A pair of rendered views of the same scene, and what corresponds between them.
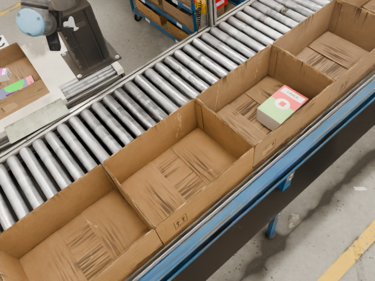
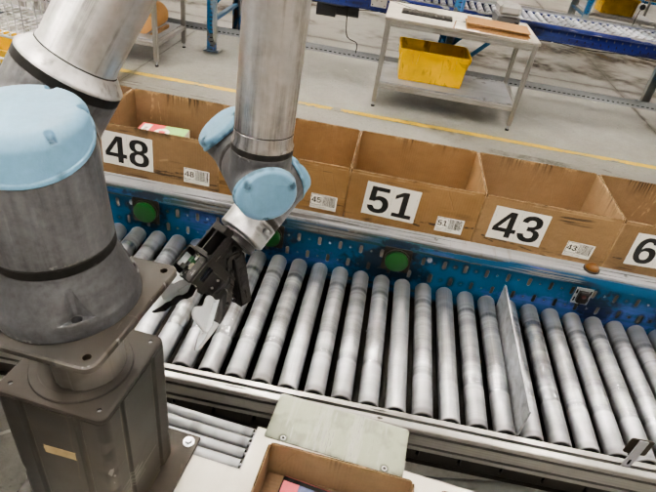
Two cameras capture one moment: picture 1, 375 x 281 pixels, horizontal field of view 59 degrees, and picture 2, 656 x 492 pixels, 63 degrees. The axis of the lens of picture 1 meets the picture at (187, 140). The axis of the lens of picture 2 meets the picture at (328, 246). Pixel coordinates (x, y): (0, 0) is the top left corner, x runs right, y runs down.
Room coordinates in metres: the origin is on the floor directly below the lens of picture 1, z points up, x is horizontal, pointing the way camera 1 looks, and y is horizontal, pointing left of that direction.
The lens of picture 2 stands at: (1.76, 1.01, 1.75)
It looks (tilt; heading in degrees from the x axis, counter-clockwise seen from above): 35 degrees down; 213
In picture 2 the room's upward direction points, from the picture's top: 9 degrees clockwise
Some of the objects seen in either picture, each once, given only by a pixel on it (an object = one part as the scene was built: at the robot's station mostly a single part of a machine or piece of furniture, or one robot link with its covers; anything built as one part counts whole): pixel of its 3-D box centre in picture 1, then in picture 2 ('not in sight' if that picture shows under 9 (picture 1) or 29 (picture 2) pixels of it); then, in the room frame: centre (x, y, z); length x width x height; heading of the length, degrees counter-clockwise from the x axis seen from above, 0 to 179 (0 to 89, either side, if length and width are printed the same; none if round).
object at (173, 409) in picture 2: (91, 84); (192, 415); (1.30, 0.43, 0.74); 0.28 x 0.02 x 0.02; 115
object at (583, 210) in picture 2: not in sight; (536, 207); (0.18, 0.72, 0.96); 0.39 x 0.29 x 0.17; 120
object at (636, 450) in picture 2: not in sight; (632, 455); (0.72, 1.21, 0.78); 0.05 x 0.01 x 0.11; 120
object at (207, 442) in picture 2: (87, 78); (182, 434); (1.34, 0.45, 0.74); 0.28 x 0.02 x 0.02; 115
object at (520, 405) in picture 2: not in sight; (511, 351); (0.61, 0.88, 0.76); 0.46 x 0.01 x 0.09; 30
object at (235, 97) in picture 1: (262, 105); (174, 138); (0.76, -0.30, 0.97); 0.39 x 0.29 x 0.17; 120
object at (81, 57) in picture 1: (79, 32); (97, 424); (1.50, 0.43, 0.91); 0.26 x 0.26 x 0.33; 25
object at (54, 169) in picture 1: (59, 176); (375, 335); (0.79, 0.57, 0.72); 0.52 x 0.05 x 0.05; 30
